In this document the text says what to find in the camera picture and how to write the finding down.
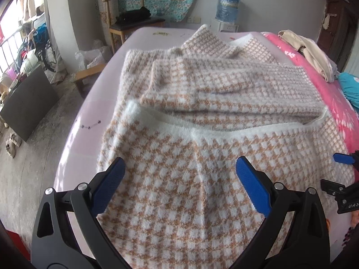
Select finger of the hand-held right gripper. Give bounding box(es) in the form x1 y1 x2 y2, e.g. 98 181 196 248
320 179 347 195
332 153 355 165

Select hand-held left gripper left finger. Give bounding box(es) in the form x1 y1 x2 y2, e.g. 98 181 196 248
31 157 132 269

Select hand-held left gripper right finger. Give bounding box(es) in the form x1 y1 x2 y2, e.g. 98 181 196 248
230 156 330 269

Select fuzzy houndstooth knit coat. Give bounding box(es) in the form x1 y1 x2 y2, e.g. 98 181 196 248
97 24 357 269

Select person's right forearm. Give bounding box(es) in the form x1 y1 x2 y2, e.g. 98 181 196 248
343 212 359 245

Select hanging pale clothes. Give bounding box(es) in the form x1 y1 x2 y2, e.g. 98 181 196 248
17 0 46 21

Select pink printed blanket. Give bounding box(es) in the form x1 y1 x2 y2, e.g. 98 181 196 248
261 31 359 157

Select bed with pale pink sheet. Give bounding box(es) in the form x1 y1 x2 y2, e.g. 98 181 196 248
53 26 359 269

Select pair of beige shoes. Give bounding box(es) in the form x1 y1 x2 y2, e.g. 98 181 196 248
6 133 22 159

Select red object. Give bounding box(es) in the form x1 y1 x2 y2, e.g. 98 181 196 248
6 229 31 262

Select beige garment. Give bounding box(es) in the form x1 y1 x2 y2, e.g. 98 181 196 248
278 29 339 83

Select low wooden stool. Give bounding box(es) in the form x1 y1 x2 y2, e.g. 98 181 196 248
73 63 106 98

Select dark flat board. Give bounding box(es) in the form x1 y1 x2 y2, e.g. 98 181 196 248
0 67 60 142

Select clear plastic bag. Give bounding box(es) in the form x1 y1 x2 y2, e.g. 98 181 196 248
75 40 112 71

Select brown wooden door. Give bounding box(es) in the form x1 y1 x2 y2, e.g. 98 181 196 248
318 0 359 74

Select wheelchair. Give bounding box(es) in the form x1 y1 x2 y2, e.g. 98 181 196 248
18 24 60 73

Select wooden chair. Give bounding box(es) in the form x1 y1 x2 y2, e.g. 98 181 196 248
102 0 166 55

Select white water dispenser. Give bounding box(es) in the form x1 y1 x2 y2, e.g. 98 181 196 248
217 22 239 33

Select black folded clothing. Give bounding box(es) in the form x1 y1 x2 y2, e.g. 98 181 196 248
116 6 152 24

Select blue water bottle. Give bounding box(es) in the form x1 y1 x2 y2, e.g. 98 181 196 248
215 0 242 24

